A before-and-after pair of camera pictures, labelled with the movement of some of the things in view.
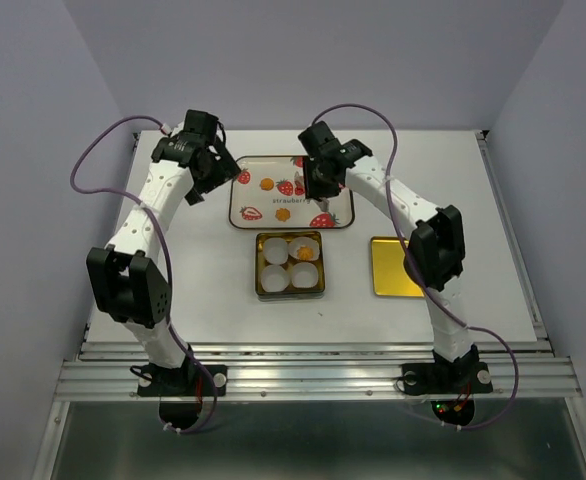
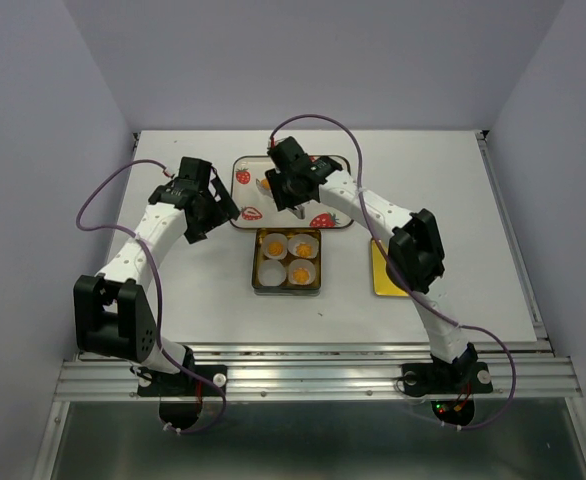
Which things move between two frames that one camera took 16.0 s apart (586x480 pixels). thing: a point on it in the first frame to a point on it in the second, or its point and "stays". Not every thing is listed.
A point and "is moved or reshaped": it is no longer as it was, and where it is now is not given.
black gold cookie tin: (289, 265) stays
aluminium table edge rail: (540, 329) stays
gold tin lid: (390, 277) stays
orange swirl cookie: (305, 253) stays
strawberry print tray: (269, 192) stays
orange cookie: (299, 189) is moved or reshaped
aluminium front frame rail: (321, 371) stays
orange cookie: (283, 214) to (301, 275)
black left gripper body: (221, 172) to (214, 213)
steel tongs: (323, 204) to (297, 210)
